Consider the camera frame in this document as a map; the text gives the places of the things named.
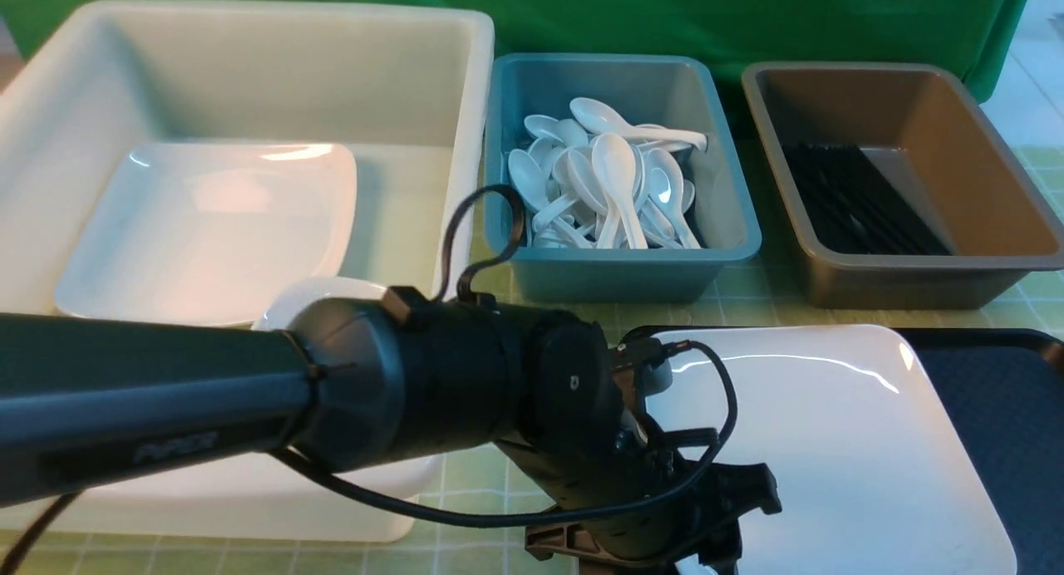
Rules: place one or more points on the green backdrop cloth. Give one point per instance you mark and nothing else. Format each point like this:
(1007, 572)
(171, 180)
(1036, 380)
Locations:
(968, 38)

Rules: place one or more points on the black serving tray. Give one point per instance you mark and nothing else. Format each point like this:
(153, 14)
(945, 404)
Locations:
(1002, 390)

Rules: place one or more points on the pile of white spoons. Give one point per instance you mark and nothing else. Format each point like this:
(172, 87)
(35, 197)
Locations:
(554, 176)

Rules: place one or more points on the green checkered tablecloth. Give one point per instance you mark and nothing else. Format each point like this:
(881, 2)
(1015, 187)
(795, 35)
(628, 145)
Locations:
(765, 292)

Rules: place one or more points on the teal plastic bin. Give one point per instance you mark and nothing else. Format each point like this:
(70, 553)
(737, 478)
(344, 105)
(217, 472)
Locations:
(674, 92)

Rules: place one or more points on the white soup spoon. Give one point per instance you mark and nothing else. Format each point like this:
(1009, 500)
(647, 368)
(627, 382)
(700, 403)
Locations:
(600, 119)

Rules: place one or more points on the large white plastic tub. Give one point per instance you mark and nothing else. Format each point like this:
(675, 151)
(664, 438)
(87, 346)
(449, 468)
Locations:
(404, 88)

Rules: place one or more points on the top white spoon in bin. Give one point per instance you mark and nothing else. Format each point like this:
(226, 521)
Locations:
(614, 166)

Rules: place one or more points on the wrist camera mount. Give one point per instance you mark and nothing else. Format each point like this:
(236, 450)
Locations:
(636, 370)

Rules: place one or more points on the black chopsticks in bin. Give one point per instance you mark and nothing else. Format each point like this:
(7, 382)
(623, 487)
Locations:
(852, 206)

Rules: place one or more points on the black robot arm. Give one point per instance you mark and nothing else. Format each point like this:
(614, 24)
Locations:
(623, 440)

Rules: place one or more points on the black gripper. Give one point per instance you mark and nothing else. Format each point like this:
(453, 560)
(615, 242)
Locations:
(703, 522)

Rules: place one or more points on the white square plate in tub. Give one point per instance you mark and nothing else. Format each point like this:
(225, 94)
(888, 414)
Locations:
(210, 233)

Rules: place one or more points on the white small bowl in tub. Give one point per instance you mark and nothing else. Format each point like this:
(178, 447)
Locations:
(294, 298)

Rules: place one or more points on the large white rice plate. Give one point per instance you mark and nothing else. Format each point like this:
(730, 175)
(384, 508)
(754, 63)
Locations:
(871, 474)

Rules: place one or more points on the brown plastic bin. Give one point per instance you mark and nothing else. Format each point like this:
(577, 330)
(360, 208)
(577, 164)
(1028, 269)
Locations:
(926, 133)

